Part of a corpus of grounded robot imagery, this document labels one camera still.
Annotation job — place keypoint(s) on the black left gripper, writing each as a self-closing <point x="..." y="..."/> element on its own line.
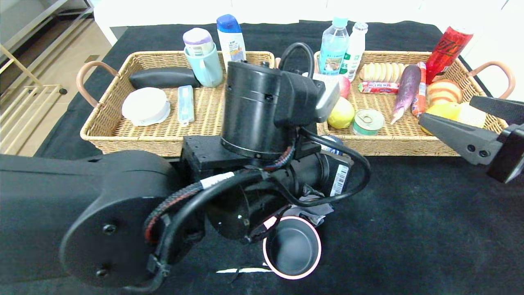
<point x="339" y="178"/>

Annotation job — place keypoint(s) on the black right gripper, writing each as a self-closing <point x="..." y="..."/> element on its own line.
<point x="508" y="155"/>

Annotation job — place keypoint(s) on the blue gum bottle white lid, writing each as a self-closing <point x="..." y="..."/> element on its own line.
<point x="335" y="144"/>

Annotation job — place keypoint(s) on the grey towel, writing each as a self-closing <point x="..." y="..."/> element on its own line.
<point x="319" y="211"/>

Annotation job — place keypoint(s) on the tin can gold lid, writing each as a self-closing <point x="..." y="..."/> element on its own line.
<point x="368" y="121"/>

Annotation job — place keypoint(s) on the clear plastic toothbrush case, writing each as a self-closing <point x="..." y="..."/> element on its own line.
<point x="186" y="104"/>

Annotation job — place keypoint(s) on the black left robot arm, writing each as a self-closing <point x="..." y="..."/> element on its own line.
<point x="82" y="196"/>

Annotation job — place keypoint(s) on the orange yellow mango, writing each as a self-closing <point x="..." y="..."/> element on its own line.
<point x="444" y="110"/>

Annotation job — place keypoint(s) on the striped brown bread bun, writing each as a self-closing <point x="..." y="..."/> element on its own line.
<point x="444" y="92"/>

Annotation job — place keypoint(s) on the yellow green lemon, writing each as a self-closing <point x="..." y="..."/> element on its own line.
<point x="343" y="114"/>

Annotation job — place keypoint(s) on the red wrapped sausage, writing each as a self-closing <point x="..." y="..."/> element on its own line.
<point x="418" y="104"/>

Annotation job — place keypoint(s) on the red drink can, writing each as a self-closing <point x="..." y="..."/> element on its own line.
<point x="446" y="51"/>

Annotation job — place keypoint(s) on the purple eggplant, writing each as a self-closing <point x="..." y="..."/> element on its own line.
<point x="407" y="90"/>

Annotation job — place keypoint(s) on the pink saucepan dark inside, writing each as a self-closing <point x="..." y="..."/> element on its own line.
<point x="291" y="248"/>

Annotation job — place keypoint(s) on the red apple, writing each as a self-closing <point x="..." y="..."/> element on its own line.
<point x="345" y="87"/>

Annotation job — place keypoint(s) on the red chewy candy pack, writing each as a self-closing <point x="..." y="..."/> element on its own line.
<point x="376" y="87"/>

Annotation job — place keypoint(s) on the sliced bread loaf row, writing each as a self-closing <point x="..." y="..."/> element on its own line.
<point x="380" y="72"/>

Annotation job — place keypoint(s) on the white milk bottle green label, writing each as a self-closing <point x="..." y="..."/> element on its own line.
<point x="354" y="51"/>

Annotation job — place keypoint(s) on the clear water bottle blue cap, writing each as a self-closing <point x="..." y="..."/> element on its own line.
<point x="333" y="49"/>

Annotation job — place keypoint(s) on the white tape strip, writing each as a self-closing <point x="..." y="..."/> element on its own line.
<point x="241" y="270"/>

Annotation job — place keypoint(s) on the light blue mug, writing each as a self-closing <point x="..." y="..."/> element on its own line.
<point x="208" y="69"/>

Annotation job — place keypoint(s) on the white shampoo bottle blue cap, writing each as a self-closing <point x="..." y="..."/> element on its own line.
<point x="231" y="41"/>

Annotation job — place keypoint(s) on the purple topped roll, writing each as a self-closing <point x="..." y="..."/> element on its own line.
<point x="197" y="40"/>

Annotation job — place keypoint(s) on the black glasses case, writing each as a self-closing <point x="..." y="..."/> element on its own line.
<point x="163" y="78"/>

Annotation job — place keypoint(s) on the white round container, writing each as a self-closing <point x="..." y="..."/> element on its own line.
<point x="144" y="105"/>

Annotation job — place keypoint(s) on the white background table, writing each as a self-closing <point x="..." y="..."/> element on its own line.
<point x="163" y="12"/>

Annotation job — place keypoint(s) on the wooden rack on wheels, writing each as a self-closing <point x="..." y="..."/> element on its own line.
<point x="62" y="91"/>

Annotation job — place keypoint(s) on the grey metal shelf unit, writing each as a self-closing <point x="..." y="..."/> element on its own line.
<point x="41" y="16"/>

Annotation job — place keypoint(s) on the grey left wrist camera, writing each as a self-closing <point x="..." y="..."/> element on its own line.
<point x="327" y="102"/>

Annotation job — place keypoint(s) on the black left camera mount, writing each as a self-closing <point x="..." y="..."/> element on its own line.
<point x="294" y="98"/>

